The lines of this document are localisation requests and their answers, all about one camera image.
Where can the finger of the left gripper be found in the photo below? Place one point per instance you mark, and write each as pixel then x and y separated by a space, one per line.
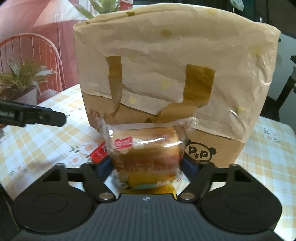
pixel 20 114

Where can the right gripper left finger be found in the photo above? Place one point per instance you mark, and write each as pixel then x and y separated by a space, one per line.
pixel 94 176

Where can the red small snack packet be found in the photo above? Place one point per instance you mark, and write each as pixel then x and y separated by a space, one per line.
pixel 99 153

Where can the checkered floral tablecloth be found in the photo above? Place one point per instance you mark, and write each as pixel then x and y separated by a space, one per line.
pixel 27 153

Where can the brown paper bag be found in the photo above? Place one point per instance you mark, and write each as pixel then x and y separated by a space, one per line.
pixel 165 62

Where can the black exercise bike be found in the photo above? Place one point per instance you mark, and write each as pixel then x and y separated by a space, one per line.
pixel 280 102

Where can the packaged bread loaf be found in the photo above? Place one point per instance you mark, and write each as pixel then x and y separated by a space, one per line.
pixel 147 156

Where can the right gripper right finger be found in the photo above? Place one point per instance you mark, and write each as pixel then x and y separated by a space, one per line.
pixel 199 175

